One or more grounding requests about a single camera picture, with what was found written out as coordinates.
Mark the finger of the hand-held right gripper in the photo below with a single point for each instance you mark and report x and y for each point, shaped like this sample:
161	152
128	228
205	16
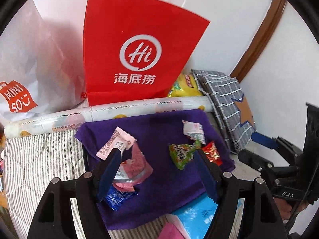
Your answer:
251	158
263	140

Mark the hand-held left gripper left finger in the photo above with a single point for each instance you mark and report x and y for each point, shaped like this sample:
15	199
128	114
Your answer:
109	174

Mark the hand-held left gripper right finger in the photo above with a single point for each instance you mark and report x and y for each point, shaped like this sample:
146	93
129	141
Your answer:
205	174

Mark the red snack packet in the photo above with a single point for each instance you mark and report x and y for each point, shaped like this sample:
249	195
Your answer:
211	153

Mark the blue snack packet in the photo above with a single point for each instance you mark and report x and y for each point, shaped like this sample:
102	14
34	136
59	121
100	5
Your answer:
117	199

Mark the pink glossy snack packet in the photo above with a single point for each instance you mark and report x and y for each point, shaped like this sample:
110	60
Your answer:
138	164

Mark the green snack packet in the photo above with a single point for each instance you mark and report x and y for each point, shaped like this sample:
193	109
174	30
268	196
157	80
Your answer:
182	154

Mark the white red-printed snack packet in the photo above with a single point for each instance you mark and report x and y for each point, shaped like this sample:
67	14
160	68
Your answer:
193	129

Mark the person's right hand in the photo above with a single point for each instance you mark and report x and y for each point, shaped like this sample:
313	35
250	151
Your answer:
286	208

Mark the light blue box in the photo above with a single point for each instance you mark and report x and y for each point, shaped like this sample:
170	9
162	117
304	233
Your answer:
197	211

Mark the purple cloth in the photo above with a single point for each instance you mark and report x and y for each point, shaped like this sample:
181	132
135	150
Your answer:
154	134

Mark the grey plaid fabric bag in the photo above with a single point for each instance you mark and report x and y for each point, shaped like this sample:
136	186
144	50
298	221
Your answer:
219	92

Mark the magenta packet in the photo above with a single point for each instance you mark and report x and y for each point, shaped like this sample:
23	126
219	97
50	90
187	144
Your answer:
169	232

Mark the white patterned wrap roll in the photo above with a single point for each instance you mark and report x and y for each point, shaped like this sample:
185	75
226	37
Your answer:
62	119

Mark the yellow snack bag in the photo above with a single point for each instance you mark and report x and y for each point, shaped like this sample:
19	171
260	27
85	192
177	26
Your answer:
184	87

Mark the white plastic shopping bag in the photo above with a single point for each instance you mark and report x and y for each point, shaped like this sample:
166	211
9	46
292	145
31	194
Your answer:
37	54

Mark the red paper bag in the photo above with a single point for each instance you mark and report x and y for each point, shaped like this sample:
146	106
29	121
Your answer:
139	25

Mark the brown wooden door frame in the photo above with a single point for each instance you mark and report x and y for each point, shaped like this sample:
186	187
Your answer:
264	29

